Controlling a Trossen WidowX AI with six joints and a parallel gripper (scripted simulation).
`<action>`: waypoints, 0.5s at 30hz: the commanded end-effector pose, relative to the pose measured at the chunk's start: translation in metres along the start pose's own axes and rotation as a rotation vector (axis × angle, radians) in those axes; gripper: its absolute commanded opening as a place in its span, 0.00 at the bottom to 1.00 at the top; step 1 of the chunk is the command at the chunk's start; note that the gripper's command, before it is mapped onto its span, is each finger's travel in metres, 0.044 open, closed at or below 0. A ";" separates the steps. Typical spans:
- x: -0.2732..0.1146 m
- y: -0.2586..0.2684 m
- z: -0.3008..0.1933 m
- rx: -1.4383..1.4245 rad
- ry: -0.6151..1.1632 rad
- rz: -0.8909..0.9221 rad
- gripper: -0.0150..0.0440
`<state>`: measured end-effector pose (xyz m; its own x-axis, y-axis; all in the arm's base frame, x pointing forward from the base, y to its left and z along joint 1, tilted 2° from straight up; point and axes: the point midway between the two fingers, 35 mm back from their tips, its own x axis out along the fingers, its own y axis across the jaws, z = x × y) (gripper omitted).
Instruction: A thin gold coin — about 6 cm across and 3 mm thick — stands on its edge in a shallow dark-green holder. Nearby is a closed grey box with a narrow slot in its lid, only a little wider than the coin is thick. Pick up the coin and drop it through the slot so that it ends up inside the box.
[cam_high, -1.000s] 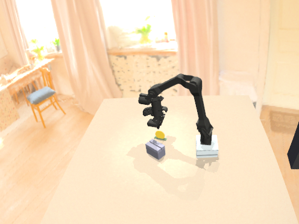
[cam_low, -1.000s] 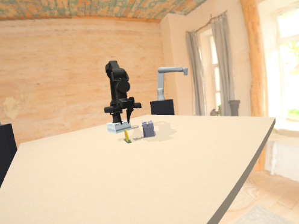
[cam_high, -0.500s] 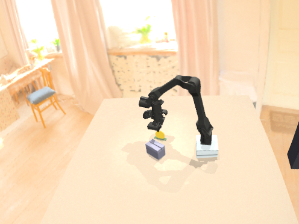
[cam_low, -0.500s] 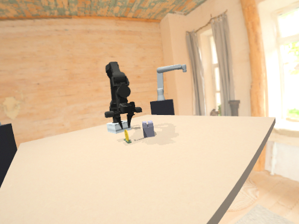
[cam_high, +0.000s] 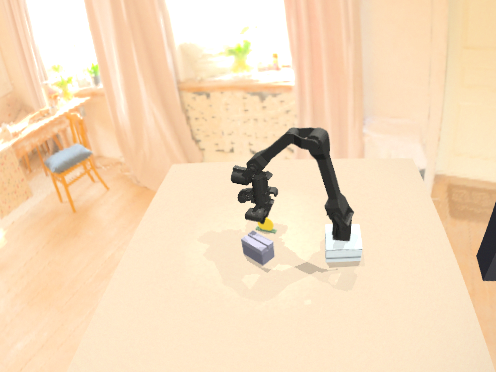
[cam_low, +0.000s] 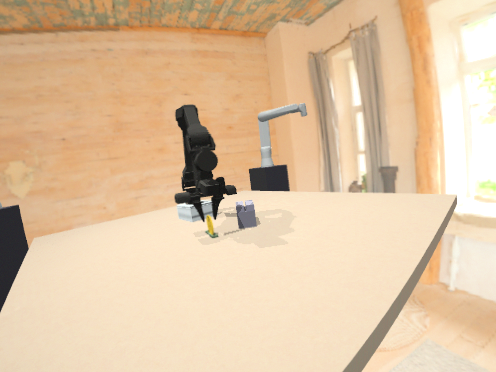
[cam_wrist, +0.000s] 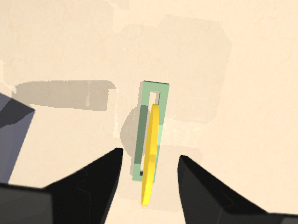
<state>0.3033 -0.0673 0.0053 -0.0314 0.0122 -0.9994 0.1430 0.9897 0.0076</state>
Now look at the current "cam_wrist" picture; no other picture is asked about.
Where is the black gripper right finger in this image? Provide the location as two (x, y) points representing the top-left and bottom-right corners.
(177, 155), (298, 224)

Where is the green rectangular slotted holder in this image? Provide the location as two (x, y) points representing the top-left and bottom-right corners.
(132, 80), (170, 183)

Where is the gold coin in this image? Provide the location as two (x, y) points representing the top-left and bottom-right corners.
(141, 104), (159, 206)

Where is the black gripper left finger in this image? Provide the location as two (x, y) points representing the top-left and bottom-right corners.
(0, 148), (123, 224)

